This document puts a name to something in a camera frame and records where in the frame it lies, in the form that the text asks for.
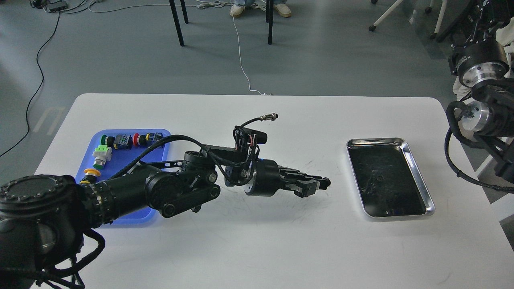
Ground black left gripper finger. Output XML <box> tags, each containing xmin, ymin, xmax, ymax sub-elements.
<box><xmin>279</xmin><ymin>166</ymin><xmax>324</xmax><ymax>189</ymax></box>
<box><xmin>288</xmin><ymin>181</ymin><xmax>319</xmax><ymax>198</ymax></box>

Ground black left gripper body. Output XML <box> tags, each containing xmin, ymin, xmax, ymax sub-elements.
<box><xmin>244</xmin><ymin>159</ymin><xmax>300</xmax><ymax>196</ymax></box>

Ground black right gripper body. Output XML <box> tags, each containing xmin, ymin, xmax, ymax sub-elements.
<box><xmin>457</xmin><ymin>38</ymin><xmax>509</xmax><ymax>88</ymax></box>

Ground black gear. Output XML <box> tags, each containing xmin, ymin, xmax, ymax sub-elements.
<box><xmin>323</xmin><ymin>177</ymin><xmax>332</xmax><ymax>190</ymax></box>
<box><xmin>370</xmin><ymin>170</ymin><xmax>379</xmax><ymax>181</ymax></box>

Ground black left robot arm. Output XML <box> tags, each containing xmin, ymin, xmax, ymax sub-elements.
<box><xmin>1</xmin><ymin>113</ymin><xmax>331</xmax><ymax>289</ymax></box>

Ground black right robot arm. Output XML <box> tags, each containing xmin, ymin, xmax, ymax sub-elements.
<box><xmin>444</xmin><ymin>0</ymin><xmax>514</xmax><ymax>194</ymax></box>

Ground silver metal tray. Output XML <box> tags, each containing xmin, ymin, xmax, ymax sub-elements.
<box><xmin>346</xmin><ymin>137</ymin><xmax>435</xmax><ymax>221</ymax></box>

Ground beige cloth on chair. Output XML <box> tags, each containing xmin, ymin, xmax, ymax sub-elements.
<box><xmin>452</xmin><ymin>22</ymin><xmax>514</xmax><ymax>100</ymax></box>

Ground white green push button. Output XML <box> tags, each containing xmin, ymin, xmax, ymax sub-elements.
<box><xmin>92</xmin><ymin>145</ymin><xmax>112</xmax><ymax>170</ymax></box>

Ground white shoe right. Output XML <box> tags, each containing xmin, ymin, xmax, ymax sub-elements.
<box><xmin>273</xmin><ymin>3</ymin><xmax>292</xmax><ymax>18</ymax></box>

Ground white shoe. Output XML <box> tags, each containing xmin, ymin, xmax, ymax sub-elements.
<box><xmin>229</xmin><ymin>5</ymin><xmax>245</xmax><ymax>18</ymax></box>
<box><xmin>273</xmin><ymin>3</ymin><xmax>292</xmax><ymax>18</ymax></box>

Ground black chair leg right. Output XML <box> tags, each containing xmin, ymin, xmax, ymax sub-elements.
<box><xmin>265</xmin><ymin>0</ymin><xmax>273</xmax><ymax>45</ymax></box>

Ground black chair leg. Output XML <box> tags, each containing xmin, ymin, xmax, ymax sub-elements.
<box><xmin>169</xmin><ymin>0</ymin><xmax>189</xmax><ymax>47</ymax></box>
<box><xmin>265</xmin><ymin>0</ymin><xmax>273</xmax><ymax>45</ymax></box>

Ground white shoe left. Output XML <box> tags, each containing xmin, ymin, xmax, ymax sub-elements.
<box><xmin>229</xmin><ymin>5</ymin><xmax>245</xmax><ymax>18</ymax></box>

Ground black chair leg left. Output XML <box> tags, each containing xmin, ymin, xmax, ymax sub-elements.
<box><xmin>169</xmin><ymin>0</ymin><xmax>189</xmax><ymax>47</ymax></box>

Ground red push button switch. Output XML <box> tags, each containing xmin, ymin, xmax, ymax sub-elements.
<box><xmin>132</xmin><ymin>132</ymin><xmax>164</xmax><ymax>148</ymax></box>

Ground green push button switch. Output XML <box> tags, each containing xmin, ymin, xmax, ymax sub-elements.
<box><xmin>100</xmin><ymin>134</ymin><xmax>133</xmax><ymax>150</ymax></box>

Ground white cable on floor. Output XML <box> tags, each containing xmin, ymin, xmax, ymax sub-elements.
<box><xmin>196</xmin><ymin>0</ymin><xmax>272</xmax><ymax>96</ymax></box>

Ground yellow push button switch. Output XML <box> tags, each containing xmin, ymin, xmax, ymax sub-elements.
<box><xmin>80</xmin><ymin>168</ymin><xmax>101</xmax><ymax>183</ymax></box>

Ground black cable on floor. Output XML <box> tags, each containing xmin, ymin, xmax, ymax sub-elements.
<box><xmin>0</xmin><ymin>0</ymin><xmax>97</xmax><ymax>157</ymax></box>

